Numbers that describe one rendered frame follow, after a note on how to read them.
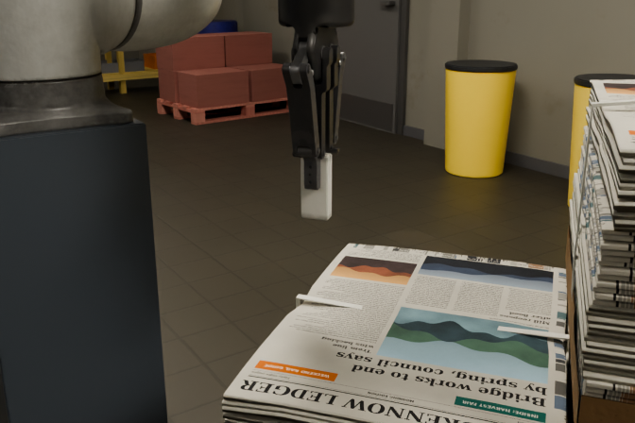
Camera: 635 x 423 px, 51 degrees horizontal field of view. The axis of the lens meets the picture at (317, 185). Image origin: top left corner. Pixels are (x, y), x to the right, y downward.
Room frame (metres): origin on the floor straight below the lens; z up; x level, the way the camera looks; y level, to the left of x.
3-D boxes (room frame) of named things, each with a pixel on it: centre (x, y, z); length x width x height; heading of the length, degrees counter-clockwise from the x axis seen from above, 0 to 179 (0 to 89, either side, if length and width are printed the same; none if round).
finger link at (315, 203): (0.67, 0.00, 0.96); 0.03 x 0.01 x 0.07; 71
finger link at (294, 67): (0.64, 0.01, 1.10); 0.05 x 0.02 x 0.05; 161
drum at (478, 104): (4.25, -1.02, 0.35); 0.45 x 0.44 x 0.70; 124
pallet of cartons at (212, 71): (6.39, 0.85, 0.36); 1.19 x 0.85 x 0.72; 124
